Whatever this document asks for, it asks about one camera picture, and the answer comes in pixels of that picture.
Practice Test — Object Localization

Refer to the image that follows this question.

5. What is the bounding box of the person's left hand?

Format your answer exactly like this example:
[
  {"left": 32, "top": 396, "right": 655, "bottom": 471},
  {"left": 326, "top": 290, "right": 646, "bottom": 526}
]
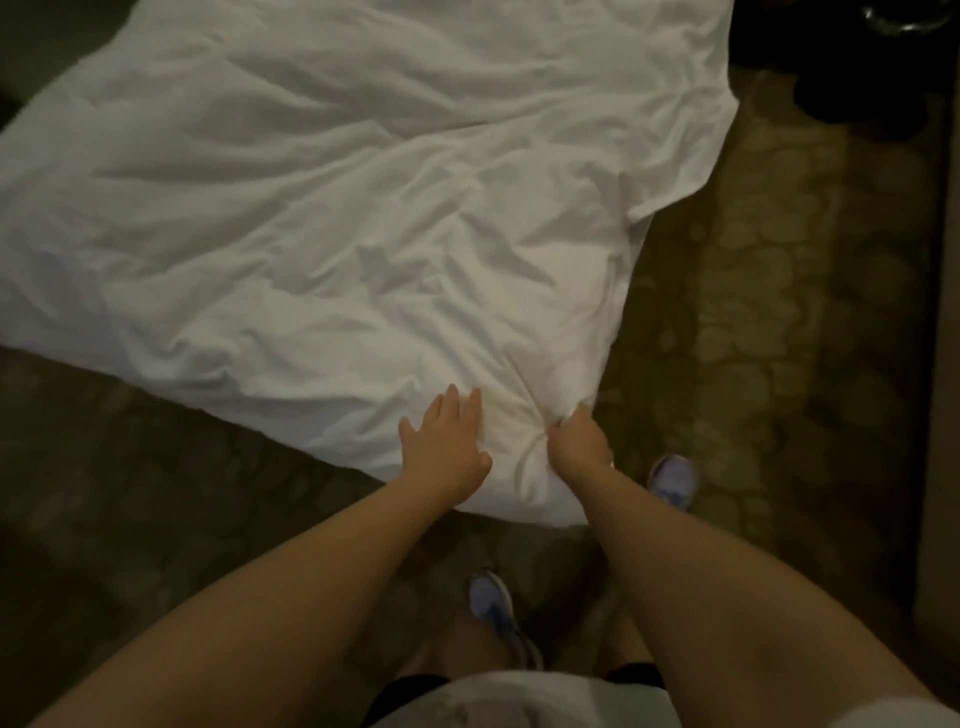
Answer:
[{"left": 397, "top": 384, "right": 494, "bottom": 504}]

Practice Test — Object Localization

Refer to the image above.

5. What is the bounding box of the person's right hand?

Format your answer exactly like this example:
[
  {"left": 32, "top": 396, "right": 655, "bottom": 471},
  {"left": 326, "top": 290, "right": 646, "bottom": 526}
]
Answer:
[{"left": 544, "top": 402, "right": 617, "bottom": 485}]

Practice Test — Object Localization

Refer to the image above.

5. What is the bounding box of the white duvet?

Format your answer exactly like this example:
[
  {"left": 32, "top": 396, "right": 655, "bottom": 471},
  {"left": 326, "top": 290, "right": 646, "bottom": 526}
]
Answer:
[{"left": 0, "top": 0, "right": 741, "bottom": 530}]

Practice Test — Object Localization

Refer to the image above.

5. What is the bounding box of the person's left forearm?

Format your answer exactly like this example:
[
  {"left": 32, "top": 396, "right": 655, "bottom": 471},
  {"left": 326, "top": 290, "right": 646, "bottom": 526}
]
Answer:
[{"left": 30, "top": 480, "right": 482, "bottom": 728}]

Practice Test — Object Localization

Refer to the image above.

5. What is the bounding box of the person's right forearm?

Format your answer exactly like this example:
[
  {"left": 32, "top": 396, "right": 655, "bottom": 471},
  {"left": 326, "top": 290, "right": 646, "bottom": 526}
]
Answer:
[{"left": 577, "top": 465, "right": 939, "bottom": 728}]

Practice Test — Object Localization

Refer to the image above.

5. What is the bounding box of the person's left dark sneaker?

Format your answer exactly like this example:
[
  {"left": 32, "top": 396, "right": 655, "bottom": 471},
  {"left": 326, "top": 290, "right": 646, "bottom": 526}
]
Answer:
[{"left": 468, "top": 570, "right": 542, "bottom": 669}]

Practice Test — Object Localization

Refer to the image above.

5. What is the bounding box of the person's left leg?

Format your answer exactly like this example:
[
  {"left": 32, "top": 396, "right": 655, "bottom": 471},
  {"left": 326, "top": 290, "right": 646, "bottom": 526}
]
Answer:
[{"left": 405, "top": 615, "right": 519, "bottom": 684}]

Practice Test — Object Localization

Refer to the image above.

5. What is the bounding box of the person's leg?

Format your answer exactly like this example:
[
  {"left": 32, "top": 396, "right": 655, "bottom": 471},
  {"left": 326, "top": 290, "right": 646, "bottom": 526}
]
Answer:
[
  {"left": 405, "top": 615, "right": 519, "bottom": 684},
  {"left": 607, "top": 615, "right": 662, "bottom": 669}
]

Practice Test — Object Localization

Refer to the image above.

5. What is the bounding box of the person's right leg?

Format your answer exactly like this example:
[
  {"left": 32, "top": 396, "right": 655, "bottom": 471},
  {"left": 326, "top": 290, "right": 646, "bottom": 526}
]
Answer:
[{"left": 607, "top": 615, "right": 662, "bottom": 669}]

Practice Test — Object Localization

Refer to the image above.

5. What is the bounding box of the person's white printed shirt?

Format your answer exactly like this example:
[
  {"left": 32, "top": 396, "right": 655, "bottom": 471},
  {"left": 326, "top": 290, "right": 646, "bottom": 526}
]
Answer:
[{"left": 375, "top": 670, "right": 960, "bottom": 728}]

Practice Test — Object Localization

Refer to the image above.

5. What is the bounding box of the black trash bin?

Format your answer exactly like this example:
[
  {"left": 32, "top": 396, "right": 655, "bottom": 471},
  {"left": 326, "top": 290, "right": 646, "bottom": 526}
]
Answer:
[{"left": 862, "top": 0, "right": 960, "bottom": 39}]

